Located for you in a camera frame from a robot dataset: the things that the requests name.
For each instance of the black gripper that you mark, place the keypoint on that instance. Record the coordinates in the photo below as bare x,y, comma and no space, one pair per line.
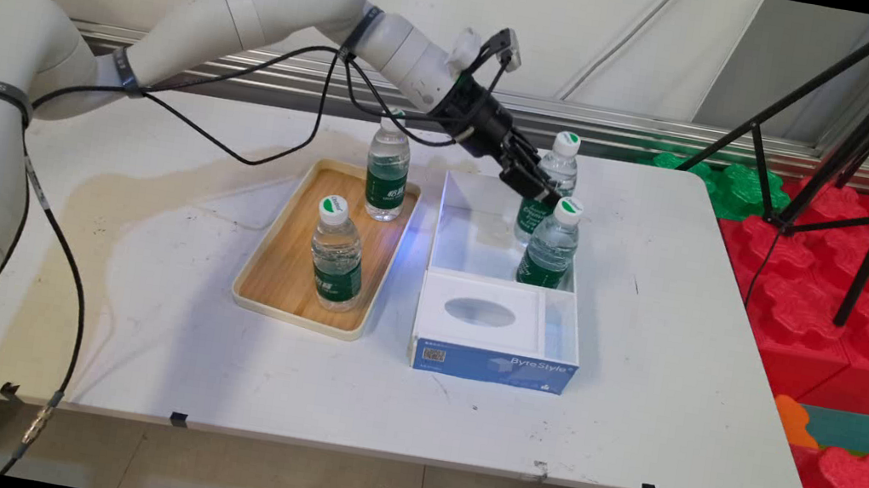
475,117

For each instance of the water bottle green label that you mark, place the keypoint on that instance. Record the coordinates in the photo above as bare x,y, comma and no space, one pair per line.
549,253
531,222
385,185
337,264

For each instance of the green foam block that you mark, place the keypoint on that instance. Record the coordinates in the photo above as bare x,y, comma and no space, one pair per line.
731,189

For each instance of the white and blue ByteStyle box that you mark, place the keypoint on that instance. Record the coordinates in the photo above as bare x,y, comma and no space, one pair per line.
469,361

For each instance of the wooden tray cream rim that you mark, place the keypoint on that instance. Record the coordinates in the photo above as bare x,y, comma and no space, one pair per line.
284,273

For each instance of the large red foam block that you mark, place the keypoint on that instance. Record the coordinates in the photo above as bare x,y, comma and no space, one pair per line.
800,333

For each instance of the orange foam piece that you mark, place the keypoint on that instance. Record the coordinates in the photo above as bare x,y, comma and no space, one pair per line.
791,422

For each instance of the teal foam mat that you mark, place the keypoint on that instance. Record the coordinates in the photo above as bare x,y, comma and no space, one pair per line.
863,433

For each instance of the aluminium wall rail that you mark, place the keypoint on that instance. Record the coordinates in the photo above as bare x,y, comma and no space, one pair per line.
633,127

